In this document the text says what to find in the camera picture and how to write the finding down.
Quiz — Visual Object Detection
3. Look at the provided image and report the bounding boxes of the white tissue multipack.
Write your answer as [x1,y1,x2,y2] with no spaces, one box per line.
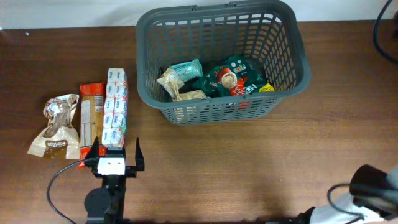
[102,68,128,148]

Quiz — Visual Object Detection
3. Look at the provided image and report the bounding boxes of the orange cracker package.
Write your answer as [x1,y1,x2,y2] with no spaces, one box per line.
[80,83,107,160]

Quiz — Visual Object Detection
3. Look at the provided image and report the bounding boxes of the light blue wipes pack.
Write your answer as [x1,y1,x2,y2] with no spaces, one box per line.
[170,59,203,82]

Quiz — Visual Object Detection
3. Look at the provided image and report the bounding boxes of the beige paper bag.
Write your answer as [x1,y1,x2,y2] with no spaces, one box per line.
[155,68,207,121]

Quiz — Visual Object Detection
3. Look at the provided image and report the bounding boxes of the brown white cookie bag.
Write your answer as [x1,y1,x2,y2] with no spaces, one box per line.
[27,94,80,159]

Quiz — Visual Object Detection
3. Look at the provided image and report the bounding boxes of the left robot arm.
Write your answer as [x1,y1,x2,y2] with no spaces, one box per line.
[84,138,145,224]

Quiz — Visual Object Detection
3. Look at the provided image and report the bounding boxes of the grey plastic basket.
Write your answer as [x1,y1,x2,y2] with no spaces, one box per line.
[136,1,311,125]

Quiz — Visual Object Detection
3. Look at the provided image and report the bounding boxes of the green red snack bag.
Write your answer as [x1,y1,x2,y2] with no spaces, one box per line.
[191,55,275,98]

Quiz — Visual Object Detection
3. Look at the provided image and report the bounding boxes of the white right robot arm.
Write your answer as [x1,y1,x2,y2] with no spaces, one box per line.
[293,164,397,224]

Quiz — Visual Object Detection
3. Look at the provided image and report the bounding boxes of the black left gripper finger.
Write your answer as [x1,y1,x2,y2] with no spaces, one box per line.
[135,138,145,166]
[87,136,99,159]

